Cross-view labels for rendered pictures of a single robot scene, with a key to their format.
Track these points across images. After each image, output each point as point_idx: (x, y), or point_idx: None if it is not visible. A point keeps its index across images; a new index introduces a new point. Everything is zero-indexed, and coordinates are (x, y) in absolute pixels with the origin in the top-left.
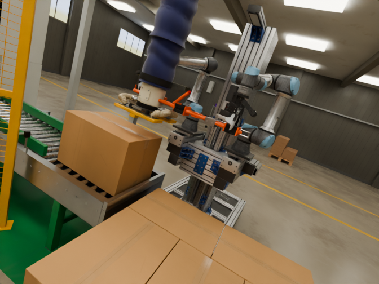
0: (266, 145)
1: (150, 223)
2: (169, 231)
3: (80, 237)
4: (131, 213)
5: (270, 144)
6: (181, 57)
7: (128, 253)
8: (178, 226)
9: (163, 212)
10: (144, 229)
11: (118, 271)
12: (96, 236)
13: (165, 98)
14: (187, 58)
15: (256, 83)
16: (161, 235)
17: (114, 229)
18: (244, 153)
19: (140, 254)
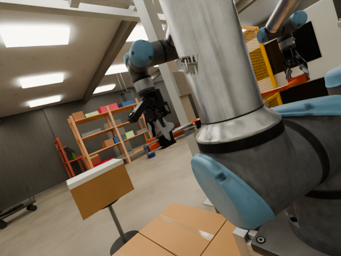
0: (210, 200)
1: (209, 236)
2: (202, 254)
3: (189, 207)
4: (219, 220)
5: (230, 211)
6: (269, 19)
7: (177, 229)
8: None
9: (233, 246)
10: (201, 233)
11: (165, 228)
12: (190, 212)
13: (278, 89)
14: (273, 11)
15: (131, 72)
16: (196, 247)
17: (198, 217)
18: (291, 226)
19: (175, 235)
